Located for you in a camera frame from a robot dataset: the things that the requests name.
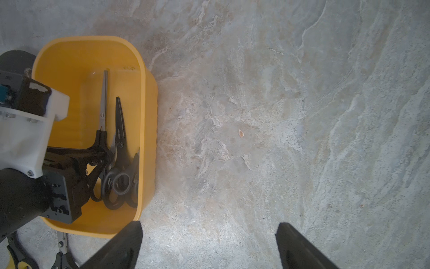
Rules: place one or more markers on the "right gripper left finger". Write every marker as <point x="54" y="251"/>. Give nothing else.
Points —
<point x="121" y="252"/>

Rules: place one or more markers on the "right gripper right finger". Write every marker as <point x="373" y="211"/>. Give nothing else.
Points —
<point x="296" y="252"/>

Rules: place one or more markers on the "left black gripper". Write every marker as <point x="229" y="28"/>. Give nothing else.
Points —
<point x="70" y="176"/>

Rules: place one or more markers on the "small silver blade scissors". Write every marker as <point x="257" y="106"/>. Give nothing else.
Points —
<point x="100" y="144"/>

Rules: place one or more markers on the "large silver blade black scissors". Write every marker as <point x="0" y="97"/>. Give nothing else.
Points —
<point x="64" y="259"/>

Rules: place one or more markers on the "black yellow handled scissors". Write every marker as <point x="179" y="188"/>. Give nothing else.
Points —
<point x="19" y="259"/>

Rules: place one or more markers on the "yellow plastic storage box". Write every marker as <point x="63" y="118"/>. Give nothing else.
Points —
<point x="75" y="66"/>

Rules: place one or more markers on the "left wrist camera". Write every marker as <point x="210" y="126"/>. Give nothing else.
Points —
<point x="28" y="111"/>

